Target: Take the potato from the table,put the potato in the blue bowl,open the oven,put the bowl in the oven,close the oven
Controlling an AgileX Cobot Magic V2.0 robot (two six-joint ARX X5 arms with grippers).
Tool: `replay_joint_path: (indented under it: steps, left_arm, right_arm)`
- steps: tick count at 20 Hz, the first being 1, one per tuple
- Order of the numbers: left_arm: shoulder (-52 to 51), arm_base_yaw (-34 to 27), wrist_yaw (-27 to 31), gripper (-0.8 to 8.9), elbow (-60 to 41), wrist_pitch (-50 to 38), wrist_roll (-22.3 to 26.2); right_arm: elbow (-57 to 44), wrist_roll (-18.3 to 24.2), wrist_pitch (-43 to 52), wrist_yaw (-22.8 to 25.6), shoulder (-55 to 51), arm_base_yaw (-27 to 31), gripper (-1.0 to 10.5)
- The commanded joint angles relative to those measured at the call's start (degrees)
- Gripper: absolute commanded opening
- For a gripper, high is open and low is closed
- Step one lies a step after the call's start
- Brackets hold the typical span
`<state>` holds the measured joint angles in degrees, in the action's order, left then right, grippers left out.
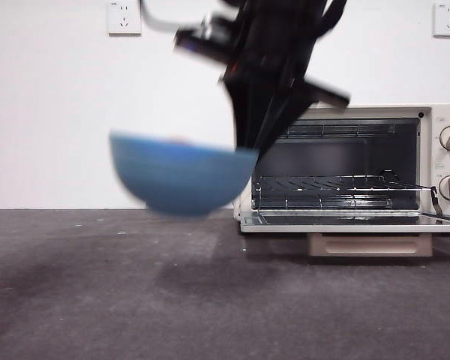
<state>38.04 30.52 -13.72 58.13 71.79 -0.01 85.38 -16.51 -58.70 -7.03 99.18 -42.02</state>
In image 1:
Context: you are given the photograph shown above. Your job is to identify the blue ribbed bowl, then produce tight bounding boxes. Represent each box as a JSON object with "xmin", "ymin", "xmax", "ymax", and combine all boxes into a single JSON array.
[{"xmin": 108, "ymin": 130, "xmax": 260, "ymax": 218}]

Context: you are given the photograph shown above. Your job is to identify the oven door with beige handle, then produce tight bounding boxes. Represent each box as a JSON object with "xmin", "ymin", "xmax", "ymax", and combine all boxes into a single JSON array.
[{"xmin": 239, "ymin": 208, "xmax": 450, "ymax": 258}]

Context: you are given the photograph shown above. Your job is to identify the cream Toshiba toaster oven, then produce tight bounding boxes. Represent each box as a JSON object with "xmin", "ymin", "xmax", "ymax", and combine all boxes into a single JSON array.
[{"xmin": 232, "ymin": 104, "xmax": 450, "ymax": 236}]

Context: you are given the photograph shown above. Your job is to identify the metal oven wire rack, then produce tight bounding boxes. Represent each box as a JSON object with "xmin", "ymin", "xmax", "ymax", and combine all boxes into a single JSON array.
[{"xmin": 253, "ymin": 170, "xmax": 438, "ymax": 211}]

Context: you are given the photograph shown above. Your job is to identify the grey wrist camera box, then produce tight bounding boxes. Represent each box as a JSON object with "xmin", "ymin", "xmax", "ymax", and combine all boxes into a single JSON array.
[{"xmin": 173, "ymin": 13, "xmax": 236, "ymax": 65}]

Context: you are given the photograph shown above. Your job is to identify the white wall socket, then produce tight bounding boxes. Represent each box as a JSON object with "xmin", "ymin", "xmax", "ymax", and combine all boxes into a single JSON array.
[
  {"xmin": 107, "ymin": 0, "xmax": 143, "ymax": 38},
  {"xmin": 432, "ymin": 1, "xmax": 450, "ymax": 38}
]

